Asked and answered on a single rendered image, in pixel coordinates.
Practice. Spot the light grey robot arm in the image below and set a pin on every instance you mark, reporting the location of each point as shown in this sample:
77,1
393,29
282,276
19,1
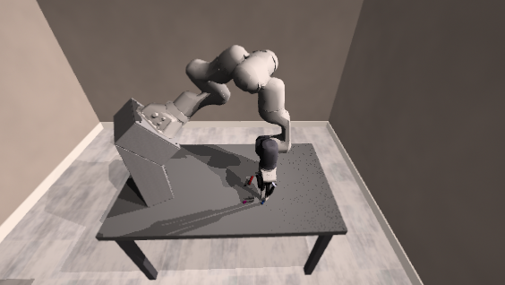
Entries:
252,75

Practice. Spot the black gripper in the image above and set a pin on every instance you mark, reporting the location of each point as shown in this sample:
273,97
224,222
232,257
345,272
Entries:
262,185

